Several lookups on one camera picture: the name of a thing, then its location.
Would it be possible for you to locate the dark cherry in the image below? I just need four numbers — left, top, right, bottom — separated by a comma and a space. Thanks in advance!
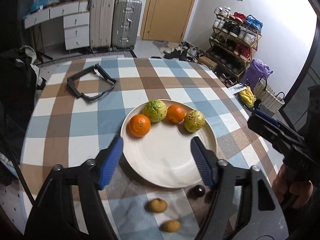
188, 185, 206, 199

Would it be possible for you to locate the yellow guava fruit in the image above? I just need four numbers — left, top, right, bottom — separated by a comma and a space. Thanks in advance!
183, 110, 205, 133

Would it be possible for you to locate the orange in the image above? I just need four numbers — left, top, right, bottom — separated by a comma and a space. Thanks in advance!
167, 105, 185, 124
128, 114, 151, 138

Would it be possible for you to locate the brown longan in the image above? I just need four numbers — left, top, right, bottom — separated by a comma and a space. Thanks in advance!
149, 198, 168, 213
162, 220, 181, 233

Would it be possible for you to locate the green guava fruit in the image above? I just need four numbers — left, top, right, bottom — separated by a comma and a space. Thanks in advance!
142, 99, 168, 123

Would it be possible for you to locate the person's right hand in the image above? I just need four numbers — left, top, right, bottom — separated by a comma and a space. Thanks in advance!
272, 164, 313, 209

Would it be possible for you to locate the white woven basket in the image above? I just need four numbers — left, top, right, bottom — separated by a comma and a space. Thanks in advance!
253, 75, 285, 116

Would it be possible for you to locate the white trash bin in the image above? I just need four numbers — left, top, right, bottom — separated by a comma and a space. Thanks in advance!
236, 86, 261, 112

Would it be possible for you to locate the cream round plate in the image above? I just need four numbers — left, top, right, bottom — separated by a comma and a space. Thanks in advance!
120, 103, 217, 189

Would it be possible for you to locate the purple bag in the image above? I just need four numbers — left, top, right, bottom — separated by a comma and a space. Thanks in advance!
240, 59, 273, 90

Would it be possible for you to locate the wooden shoe rack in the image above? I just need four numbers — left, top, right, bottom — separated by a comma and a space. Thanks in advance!
205, 7, 263, 88

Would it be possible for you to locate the cardboard box on floor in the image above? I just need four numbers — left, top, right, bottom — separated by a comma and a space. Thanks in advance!
197, 56, 217, 71

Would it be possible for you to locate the checkered tablecloth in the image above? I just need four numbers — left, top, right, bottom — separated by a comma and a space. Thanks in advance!
21, 58, 278, 239

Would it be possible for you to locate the black clothes pile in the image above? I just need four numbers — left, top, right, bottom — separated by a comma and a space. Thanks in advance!
1, 46, 47, 166

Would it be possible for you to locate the wooden door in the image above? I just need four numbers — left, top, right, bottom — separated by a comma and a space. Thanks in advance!
140, 0, 195, 42

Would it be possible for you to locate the silver suitcase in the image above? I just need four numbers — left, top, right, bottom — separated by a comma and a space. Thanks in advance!
111, 0, 142, 50

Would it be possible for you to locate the beige suitcase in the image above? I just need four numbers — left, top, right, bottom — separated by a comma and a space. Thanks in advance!
89, 0, 115, 48

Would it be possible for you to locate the white drawer desk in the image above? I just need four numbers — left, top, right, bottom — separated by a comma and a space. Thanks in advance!
23, 0, 90, 50

